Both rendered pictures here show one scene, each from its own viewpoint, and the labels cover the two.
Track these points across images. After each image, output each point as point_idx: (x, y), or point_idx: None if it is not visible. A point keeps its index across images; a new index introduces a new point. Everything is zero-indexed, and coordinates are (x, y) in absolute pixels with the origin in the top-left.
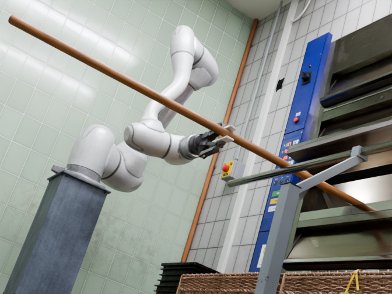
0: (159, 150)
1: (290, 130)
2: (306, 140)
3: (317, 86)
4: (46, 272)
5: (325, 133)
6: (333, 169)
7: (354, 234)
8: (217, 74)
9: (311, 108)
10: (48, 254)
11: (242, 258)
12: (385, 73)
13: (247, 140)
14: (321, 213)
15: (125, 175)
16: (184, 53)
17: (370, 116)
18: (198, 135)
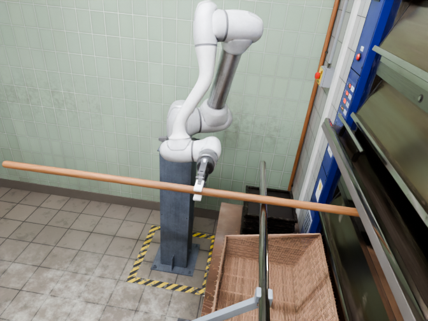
0: (186, 162)
1: (354, 67)
2: (362, 90)
3: (385, 13)
4: (171, 202)
5: (376, 93)
6: (225, 314)
7: (357, 244)
8: (257, 32)
9: (371, 49)
10: (168, 194)
11: (318, 169)
12: (421, 74)
13: (218, 193)
14: (348, 193)
15: (209, 128)
16: (200, 47)
17: (408, 111)
18: (199, 162)
